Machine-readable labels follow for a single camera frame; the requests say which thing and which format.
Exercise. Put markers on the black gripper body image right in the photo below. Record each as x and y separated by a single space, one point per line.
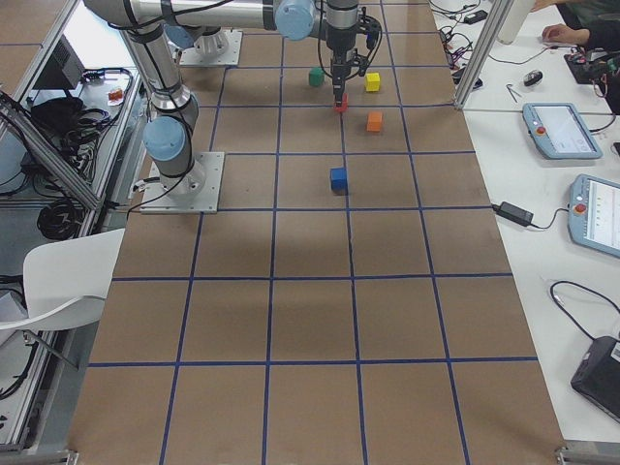
337 47

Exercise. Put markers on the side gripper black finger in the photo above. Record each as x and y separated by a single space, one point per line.
338 96

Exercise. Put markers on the red wooden block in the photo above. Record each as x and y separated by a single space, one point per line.
344 106

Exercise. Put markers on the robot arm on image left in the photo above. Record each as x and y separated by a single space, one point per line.
143 24

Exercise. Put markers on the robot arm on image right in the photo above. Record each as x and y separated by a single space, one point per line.
335 22

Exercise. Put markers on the green wooden block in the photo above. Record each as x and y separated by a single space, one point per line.
316 77

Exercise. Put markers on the yellow wooden block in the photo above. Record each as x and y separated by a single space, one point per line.
372 83

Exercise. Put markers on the orange wooden block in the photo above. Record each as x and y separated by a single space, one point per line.
374 122

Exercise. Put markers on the blue wooden block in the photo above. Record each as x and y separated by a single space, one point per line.
338 179

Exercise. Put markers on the person's hand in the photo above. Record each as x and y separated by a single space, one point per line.
563 34

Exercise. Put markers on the black computer mouse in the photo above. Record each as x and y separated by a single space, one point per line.
532 78

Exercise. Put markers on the black power adapter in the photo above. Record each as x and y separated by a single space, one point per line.
513 213

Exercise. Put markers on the blue teach pendant upper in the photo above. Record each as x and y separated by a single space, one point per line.
559 132

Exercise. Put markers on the blue teach pendant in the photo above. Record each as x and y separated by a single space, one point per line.
559 132
594 214

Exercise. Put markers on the blue teach pendant lower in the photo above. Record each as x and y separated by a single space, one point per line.
594 214

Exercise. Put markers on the white chair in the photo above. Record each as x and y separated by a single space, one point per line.
66 283

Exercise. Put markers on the black laptop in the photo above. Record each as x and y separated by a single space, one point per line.
597 376

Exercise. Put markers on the black wrist camera image right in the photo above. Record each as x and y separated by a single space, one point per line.
371 29

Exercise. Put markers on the white base plate image right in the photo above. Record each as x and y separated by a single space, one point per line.
220 49

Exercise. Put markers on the white base plate image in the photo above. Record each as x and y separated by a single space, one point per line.
197 192
220 49

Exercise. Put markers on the aluminium frame post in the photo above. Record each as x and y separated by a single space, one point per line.
484 43

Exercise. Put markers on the white base plate image left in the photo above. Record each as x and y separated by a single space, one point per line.
197 192

